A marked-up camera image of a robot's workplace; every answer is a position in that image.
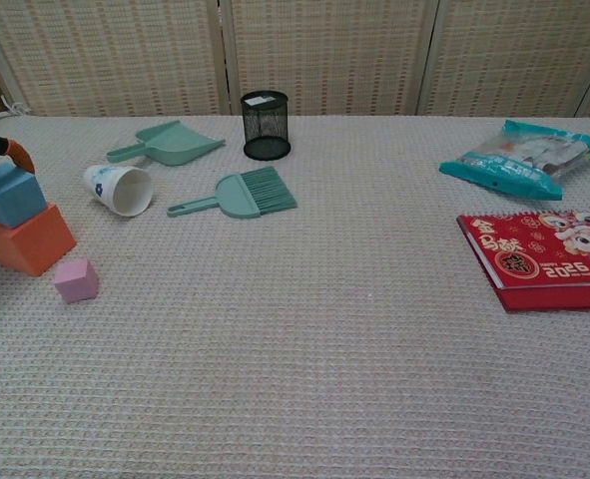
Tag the black mesh pen holder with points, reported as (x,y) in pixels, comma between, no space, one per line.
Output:
(264,130)

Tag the teal snack bag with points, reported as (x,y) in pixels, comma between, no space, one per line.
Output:
(514,164)

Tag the blue cube block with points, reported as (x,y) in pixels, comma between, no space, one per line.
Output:
(15,199)

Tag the pink small block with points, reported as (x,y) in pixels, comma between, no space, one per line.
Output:
(75,282)

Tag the red 2026 desk calendar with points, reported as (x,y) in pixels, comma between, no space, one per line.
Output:
(539,259)

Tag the beige woven tablecloth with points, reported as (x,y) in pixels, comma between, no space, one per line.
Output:
(324,374)

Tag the white flower-print paper cup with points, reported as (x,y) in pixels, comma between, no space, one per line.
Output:
(125,192)

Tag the bamboo folding screen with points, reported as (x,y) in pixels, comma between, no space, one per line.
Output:
(324,50)

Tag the orange cube block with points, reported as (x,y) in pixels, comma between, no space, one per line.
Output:
(30,244)

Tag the green plastic dustpan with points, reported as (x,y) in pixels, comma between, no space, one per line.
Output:
(175,144)

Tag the green plastic hand brush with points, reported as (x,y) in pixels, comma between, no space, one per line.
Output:
(244,194)

